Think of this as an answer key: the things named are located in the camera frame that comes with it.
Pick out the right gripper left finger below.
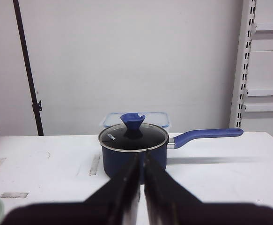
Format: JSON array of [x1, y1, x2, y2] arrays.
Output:
[[1, 154, 140, 225]]

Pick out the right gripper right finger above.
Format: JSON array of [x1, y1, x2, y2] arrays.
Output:
[[144, 152, 273, 225]]

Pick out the dark blue saucepan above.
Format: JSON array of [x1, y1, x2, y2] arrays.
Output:
[[102, 128, 243, 178]]

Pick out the glass pot lid blue knob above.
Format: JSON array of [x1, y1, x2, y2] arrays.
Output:
[[98, 113, 169, 152]]

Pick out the clear plastic food container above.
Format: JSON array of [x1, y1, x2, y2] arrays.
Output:
[[99, 112, 171, 130]]

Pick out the black tripod pole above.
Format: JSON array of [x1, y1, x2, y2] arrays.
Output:
[[13, 0, 44, 136]]

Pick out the white slotted shelf rack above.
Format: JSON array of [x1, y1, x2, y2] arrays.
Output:
[[229, 0, 273, 130]]

